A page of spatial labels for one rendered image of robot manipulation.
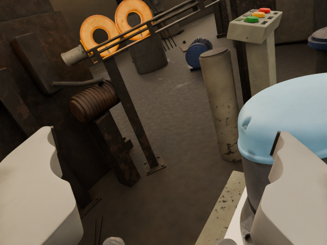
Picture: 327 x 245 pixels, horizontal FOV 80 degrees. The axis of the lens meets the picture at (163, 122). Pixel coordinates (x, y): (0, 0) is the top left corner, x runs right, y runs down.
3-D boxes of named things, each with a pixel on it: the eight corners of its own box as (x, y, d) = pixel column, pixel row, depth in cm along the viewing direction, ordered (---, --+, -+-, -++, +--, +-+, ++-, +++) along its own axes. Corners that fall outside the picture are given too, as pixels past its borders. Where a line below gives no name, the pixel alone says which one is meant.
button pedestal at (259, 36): (243, 167, 90) (220, 25, 63) (258, 137, 105) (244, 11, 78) (283, 176, 80) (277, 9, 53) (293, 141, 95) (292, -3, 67)
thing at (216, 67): (216, 159, 101) (192, 59, 78) (226, 145, 108) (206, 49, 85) (240, 164, 93) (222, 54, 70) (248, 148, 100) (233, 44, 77)
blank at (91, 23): (72, 26, 78) (71, 25, 75) (107, 8, 79) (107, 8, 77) (94, 62, 85) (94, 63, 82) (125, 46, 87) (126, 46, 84)
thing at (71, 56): (70, 66, 84) (62, 53, 82) (89, 57, 85) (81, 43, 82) (68, 68, 79) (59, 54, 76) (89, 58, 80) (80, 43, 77)
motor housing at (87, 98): (113, 186, 107) (61, 98, 84) (139, 160, 121) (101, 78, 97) (129, 193, 99) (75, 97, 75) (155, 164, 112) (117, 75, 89)
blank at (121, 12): (107, 8, 79) (107, 8, 77) (141, -8, 81) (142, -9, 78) (125, 46, 87) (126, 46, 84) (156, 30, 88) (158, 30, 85)
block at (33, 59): (41, 96, 90) (6, 42, 79) (57, 88, 95) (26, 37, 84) (49, 95, 83) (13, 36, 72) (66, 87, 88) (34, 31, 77)
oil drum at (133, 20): (131, 76, 355) (110, 23, 316) (151, 64, 392) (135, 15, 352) (154, 72, 317) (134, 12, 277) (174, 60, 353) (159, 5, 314)
